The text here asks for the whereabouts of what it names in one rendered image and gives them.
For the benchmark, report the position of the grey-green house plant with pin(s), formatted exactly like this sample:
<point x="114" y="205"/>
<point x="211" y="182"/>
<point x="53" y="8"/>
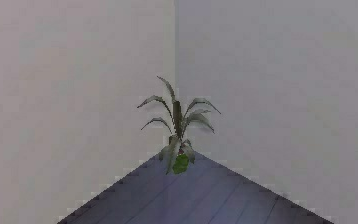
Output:
<point x="177" y="116"/>

